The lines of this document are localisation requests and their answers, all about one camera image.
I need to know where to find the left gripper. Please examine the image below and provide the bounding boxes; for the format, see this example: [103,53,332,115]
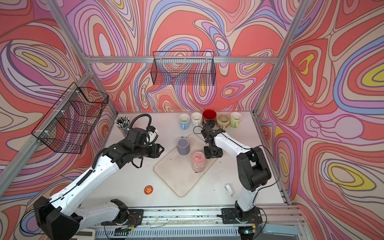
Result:
[133,142,167,160]

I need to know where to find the pink patterned mug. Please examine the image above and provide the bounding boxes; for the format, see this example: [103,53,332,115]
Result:
[192,152,206,173]

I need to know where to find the purple mug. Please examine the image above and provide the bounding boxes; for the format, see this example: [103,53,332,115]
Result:
[177,137,190,156]

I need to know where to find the cream round mug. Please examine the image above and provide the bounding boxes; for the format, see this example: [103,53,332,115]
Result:
[216,115,230,130]

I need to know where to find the black mug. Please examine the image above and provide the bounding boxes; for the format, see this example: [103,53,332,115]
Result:
[202,110,217,128]

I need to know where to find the white mug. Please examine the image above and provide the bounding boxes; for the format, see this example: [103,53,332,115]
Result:
[191,112,203,127]

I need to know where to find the light green mug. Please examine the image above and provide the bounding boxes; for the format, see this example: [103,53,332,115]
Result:
[230,112,242,128]

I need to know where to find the light blue mug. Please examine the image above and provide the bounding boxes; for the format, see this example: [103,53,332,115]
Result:
[179,114,191,130]

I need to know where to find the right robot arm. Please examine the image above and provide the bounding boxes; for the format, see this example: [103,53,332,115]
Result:
[201,125,272,224]

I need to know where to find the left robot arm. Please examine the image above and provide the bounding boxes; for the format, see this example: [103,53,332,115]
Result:
[34,126,164,240]

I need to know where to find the small white object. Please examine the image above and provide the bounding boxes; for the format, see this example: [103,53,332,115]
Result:
[225,184,234,196]

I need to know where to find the metal pen holder cup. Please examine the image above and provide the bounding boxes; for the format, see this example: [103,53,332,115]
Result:
[114,115,130,137]

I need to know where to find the white device with display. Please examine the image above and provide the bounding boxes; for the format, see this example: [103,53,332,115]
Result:
[70,229,96,240]

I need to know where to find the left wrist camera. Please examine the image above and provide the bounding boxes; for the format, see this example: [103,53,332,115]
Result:
[148,126,159,145]

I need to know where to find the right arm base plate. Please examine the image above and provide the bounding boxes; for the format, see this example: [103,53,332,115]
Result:
[217,208,263,226]

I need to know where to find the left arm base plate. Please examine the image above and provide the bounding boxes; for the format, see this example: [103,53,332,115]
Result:
[101,209,144,227]

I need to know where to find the black wire basket back wall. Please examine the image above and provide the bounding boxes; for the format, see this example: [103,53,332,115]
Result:
[151,51,216,86]

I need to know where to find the black wire basket wall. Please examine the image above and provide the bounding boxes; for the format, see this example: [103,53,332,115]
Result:
[151,51,216,86]
[31,83,109,154]

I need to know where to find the black wire basket left wall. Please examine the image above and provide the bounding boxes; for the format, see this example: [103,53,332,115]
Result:
[31,83,109,154]

